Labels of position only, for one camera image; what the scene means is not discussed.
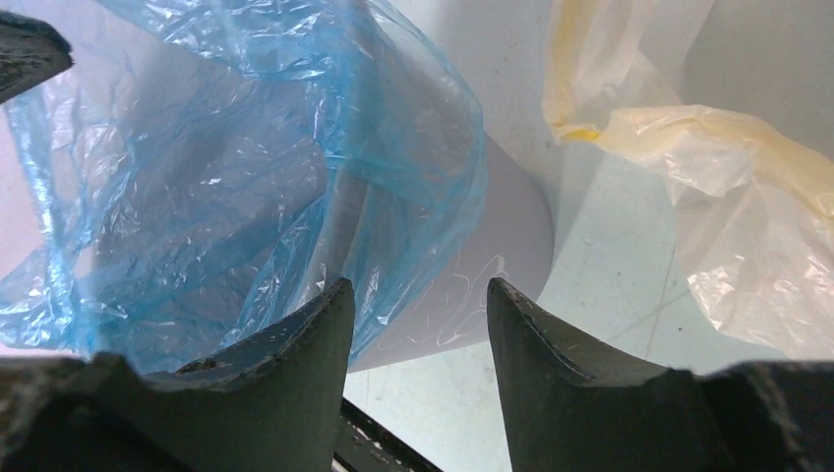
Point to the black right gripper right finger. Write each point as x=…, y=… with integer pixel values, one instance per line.
x=572, y=402

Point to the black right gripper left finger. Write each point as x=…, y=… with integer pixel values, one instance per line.
x=270, y=402

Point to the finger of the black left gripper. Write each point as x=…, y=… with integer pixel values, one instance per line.
x=32, y=52

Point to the grey plastic trash bin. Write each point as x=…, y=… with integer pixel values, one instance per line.
x=514, y=240

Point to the blue plastic trash bag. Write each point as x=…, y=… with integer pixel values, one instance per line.
x=205, y=168

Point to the translucent yellow-white trash bag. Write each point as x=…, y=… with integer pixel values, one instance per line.
x=731, y=103

